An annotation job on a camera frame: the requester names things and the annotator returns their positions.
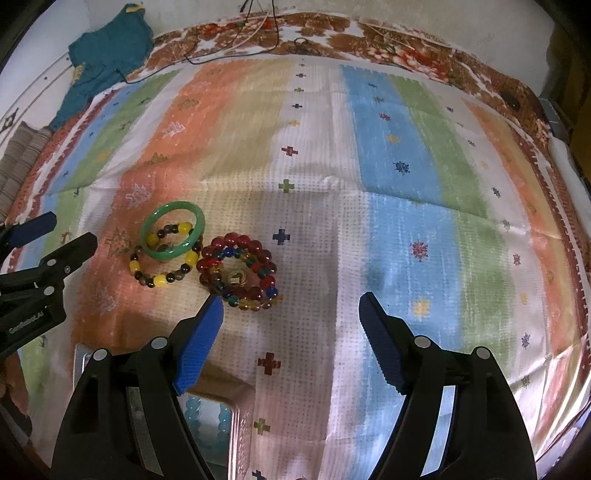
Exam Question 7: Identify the black cable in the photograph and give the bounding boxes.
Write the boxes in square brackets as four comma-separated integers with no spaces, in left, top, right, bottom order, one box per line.
[115,0,315,85]

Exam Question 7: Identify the striped woven blanket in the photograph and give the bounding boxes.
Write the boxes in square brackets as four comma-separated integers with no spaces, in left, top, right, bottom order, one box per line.
[8,56,591,480]

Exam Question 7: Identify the teal cloth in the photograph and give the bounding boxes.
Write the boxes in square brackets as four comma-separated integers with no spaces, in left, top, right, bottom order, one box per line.
[48,4,156,133]

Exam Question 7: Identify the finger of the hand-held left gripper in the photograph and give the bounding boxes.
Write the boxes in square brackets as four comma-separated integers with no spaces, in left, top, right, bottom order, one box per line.
[0,233,98,302]
[0,212,57,248]

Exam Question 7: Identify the multicoloured glass bead bracelet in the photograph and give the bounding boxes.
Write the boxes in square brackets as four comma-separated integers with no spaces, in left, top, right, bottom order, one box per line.
[210,247,280,311]

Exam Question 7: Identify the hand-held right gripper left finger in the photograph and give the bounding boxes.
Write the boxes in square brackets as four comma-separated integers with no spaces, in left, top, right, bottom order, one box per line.
[51,294,225,480]

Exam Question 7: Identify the green jade bangle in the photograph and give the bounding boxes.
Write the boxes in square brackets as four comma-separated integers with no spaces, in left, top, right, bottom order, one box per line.
[140,202,206,262]

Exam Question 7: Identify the red bead bracelet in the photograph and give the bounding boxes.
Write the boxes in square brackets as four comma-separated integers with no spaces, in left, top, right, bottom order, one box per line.
[199,233,278,302]

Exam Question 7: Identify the white cable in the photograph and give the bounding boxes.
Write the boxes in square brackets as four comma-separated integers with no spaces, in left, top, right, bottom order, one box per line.
[187,8,280,65]

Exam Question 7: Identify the mirrored metal tray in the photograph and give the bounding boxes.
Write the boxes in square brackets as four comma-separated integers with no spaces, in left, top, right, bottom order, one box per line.
[73,345,256,480]

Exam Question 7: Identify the brown floral bedsheet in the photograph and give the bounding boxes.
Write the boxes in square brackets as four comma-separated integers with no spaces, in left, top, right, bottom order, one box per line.
[139,11,557,139]

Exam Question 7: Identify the striped brown cushion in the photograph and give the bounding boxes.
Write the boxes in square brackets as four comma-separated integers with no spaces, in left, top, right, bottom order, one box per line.
[0,122,54,223]

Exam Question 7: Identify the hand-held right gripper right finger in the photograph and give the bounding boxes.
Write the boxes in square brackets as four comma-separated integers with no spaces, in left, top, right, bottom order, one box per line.
[359,292,539,480]

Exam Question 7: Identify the light blue bead bracelet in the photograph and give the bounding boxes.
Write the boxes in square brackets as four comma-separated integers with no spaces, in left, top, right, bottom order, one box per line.
[184,399,230,449]

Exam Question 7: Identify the yellow and brown bead bracelet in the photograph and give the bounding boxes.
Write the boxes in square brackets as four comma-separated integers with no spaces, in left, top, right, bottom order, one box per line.
[129,222,204,289]

